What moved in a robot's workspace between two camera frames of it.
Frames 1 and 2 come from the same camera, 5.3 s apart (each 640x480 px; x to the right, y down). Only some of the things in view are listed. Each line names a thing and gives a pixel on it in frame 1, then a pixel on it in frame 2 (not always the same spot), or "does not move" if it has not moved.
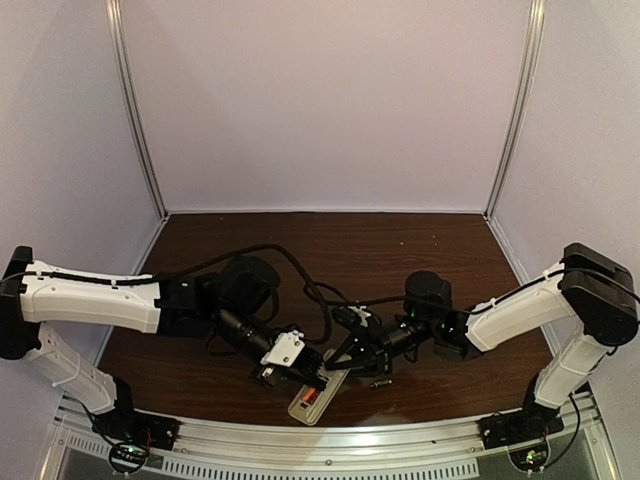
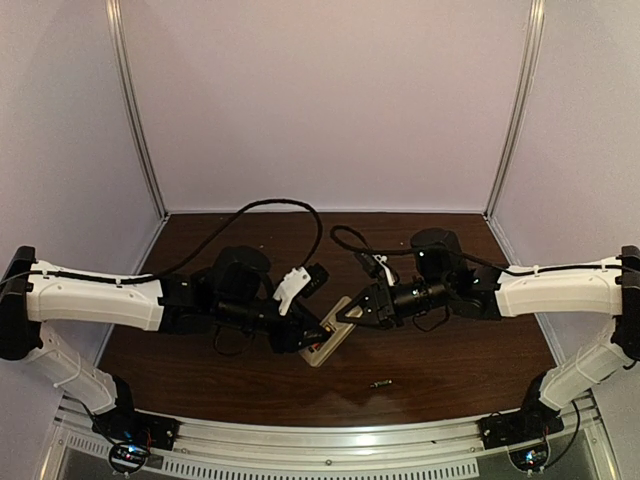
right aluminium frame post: x=535 y=29 does not move
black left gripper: x=270 y=377 -> x=288 y=337
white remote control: x=312 y=401 -> x=340 y=329
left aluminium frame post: x=114 y=9 does not move
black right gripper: x=381 y=363 -> x=382 y=311
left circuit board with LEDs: x=127 y=457 does not move
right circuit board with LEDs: x=530 y=458 does not move
